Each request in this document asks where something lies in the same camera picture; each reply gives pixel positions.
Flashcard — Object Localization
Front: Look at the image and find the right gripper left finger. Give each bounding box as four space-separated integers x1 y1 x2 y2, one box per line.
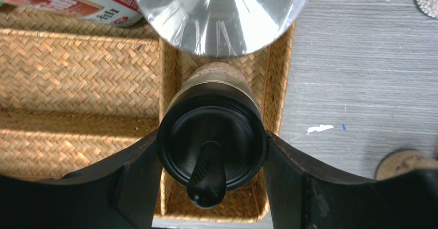
1 131 162 228

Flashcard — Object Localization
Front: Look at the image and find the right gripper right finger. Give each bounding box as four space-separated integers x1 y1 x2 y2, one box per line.
263 132 437 228

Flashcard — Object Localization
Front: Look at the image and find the clear jar silver lid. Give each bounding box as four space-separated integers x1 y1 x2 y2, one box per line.
136 0 308 58

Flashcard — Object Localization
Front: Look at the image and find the black cap pepper grinder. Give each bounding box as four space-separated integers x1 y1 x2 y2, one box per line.
374 149 437 180

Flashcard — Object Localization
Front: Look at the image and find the black cap sesame shaker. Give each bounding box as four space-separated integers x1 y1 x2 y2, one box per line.
157 62 268 209

